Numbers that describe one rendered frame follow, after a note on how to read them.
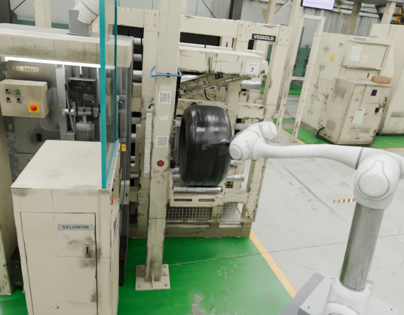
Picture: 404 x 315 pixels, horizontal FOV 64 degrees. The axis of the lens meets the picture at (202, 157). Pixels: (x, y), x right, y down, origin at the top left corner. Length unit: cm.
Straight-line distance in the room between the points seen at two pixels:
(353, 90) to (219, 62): 439
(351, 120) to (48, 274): 582
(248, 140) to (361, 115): 541
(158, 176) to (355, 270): 134
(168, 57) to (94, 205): 98
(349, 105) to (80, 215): 559
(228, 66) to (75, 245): 150
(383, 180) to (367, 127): 574
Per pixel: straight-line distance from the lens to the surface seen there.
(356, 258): 146
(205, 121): 204
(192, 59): 229
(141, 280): 282
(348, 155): 149
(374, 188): 127
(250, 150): 145
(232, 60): 234
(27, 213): 158
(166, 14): 199
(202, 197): 224
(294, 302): 196
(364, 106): 674
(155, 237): 252
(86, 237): 160
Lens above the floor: 198
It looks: 23 degrees down
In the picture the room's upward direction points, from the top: 7 degrees clockwise
